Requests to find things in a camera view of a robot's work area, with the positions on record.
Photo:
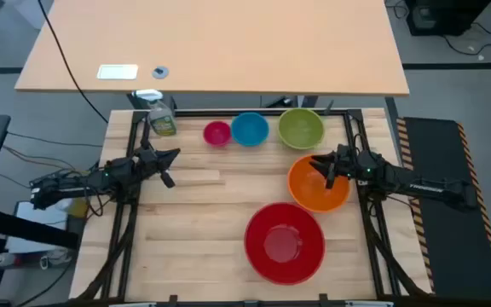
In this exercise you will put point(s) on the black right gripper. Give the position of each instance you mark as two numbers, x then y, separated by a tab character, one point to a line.
348	164

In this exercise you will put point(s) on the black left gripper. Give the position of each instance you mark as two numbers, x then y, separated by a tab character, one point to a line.
147	160

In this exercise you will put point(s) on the orange bowl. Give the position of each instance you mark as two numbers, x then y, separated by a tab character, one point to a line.
309	192

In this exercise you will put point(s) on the green bowl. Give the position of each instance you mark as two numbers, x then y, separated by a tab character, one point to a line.
301	129

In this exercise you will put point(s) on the small pink bowl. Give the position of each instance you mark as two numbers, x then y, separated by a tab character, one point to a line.
217	134

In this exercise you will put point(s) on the blue bowl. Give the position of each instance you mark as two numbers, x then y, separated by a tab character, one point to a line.
250	129

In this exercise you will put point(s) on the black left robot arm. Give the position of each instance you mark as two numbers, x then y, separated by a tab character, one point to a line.
71	185

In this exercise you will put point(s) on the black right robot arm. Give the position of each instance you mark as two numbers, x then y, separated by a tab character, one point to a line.
420	185

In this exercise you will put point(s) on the green cleaner spray bottle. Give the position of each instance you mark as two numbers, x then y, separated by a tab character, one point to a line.
162	121

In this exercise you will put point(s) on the large red bowl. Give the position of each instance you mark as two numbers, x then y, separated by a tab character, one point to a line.
284	244

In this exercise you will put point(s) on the grey round desk grommet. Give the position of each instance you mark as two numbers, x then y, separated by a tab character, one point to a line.
160	72

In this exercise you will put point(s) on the white rectangular card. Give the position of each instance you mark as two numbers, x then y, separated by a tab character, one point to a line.
117	72

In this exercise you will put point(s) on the black hazard-striped floor mat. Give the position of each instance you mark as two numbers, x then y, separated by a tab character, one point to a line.
446	239

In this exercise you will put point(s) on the light wooden desk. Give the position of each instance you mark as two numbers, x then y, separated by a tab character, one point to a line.
228	42

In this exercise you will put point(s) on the white box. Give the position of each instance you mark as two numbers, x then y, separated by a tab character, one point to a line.
36	215

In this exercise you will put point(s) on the black equipment box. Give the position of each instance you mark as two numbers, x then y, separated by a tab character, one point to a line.
446	17

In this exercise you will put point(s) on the black aluminium table frame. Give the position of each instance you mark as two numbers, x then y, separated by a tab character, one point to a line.
351	128

